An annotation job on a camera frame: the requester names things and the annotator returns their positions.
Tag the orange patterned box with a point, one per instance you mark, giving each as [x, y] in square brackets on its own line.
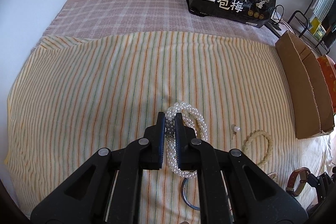
[328, 69]

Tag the red leather strap watch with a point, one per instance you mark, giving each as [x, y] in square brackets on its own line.
[297, 180]

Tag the yellow striped towel blanket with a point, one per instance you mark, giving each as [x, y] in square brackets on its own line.
[74, 96]

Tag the pink plaid blanket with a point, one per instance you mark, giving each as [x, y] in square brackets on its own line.
[93, 19]

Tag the black metal rack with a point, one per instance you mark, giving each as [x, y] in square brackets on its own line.
[317, 24]

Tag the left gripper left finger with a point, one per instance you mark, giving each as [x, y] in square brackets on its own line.
[107, 187]

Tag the small pearl earring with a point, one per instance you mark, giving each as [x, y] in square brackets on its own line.
[236, 130]

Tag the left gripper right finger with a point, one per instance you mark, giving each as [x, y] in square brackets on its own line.
[231, 187]

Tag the blue metal bangle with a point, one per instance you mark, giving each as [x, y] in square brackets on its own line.
[184, 196]

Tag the brown cardboard box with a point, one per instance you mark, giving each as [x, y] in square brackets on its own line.
[312, 105]

